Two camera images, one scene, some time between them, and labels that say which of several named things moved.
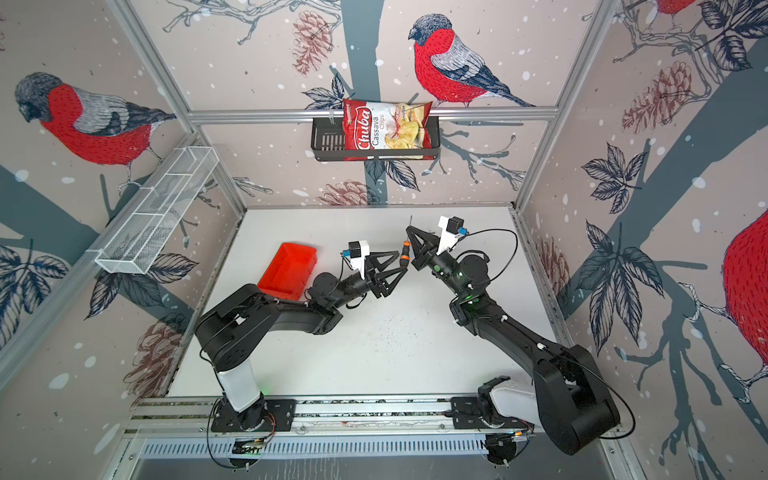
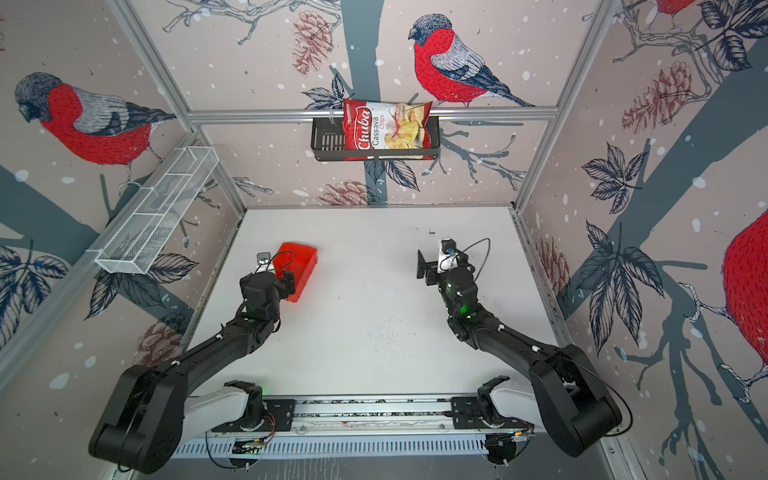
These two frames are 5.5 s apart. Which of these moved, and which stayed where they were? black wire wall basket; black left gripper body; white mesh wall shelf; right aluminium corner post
Moved: black left gripper body
Stayed: right aluminium corner post; black wire wall basket; white mesh wall shelf
